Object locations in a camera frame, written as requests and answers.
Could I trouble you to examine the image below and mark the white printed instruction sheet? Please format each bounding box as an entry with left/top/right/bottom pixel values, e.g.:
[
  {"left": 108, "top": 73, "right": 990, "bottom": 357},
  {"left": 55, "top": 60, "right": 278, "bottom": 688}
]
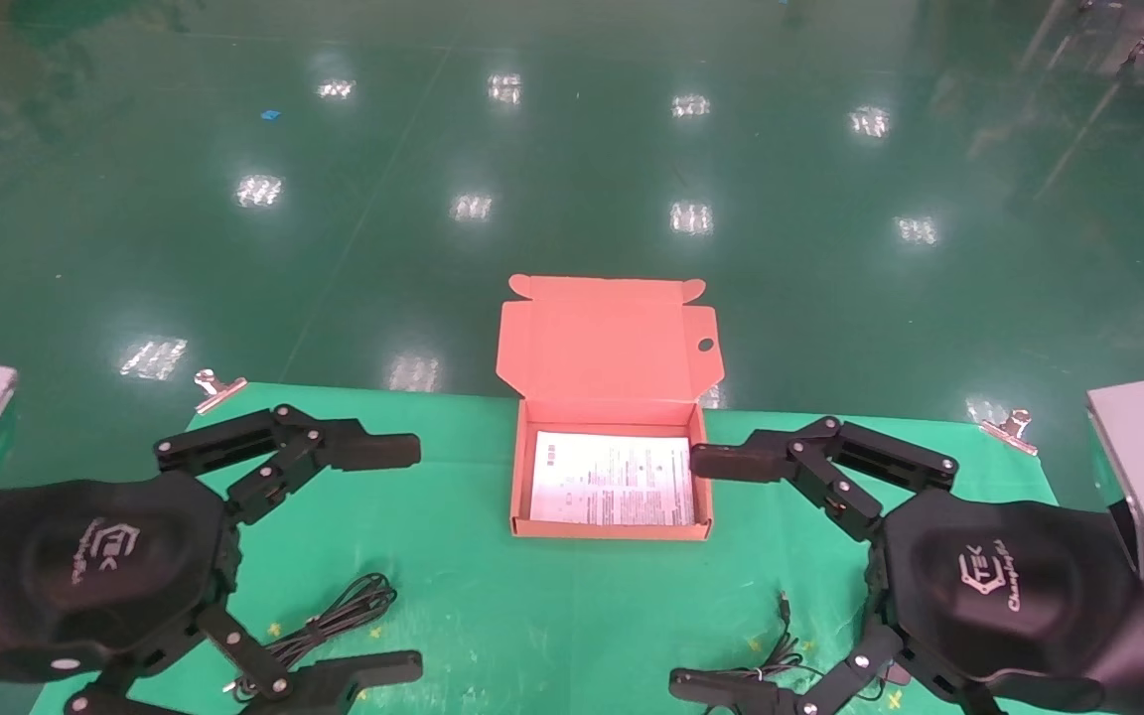
[{"left": 530, "top": 430, "right": 696, "bottom": 527}]

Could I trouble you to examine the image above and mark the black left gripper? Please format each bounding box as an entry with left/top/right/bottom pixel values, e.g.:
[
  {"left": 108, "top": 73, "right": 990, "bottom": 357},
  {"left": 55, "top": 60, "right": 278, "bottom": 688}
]
[{"left": 0, "top": 404, "right": 424, "bottom": 715}]

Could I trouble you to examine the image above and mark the silver metal table clip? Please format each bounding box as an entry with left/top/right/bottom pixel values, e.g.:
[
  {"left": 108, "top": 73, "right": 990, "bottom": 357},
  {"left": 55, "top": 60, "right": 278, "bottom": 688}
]
[
  {"left": 979, "top": 408, "right": 1040, "bottom": 458},
  {"left": 194, "top": 369, "right": 247, "bottom": 415}
]

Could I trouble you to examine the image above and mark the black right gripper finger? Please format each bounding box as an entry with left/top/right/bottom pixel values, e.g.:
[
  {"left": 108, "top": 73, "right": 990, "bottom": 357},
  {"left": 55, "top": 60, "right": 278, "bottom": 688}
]
[
  {"left": 691, "top": 415, "right": 960, "bottom": 542},
  {"left": 669, "top": 626, "right": 980, "bottom": 715}
]

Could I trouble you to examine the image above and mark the black data cable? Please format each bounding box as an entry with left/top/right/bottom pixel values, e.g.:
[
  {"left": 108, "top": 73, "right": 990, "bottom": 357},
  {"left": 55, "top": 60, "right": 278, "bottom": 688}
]
[{"left": 224, "top": 573, "right": 399, "bottom": 701}]

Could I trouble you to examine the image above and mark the orange cardboard box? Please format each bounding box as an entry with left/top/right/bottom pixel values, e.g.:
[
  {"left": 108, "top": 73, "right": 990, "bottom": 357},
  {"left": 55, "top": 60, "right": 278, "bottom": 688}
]
[{"left": 496, "top": 275, "right": 725, "bottom": 541}]

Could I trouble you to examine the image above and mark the green table mat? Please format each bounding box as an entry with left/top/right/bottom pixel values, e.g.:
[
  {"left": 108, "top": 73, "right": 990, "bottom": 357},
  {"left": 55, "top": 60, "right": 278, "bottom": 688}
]
[{"left": 31, "top": 382, "right": 1099, "bottom": 715}]

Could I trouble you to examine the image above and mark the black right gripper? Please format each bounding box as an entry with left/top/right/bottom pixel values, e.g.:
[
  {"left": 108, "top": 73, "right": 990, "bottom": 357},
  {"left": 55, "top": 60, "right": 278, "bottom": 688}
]
[{"left": 865, "top": 487, "right": 1144, "bottom": 715}]

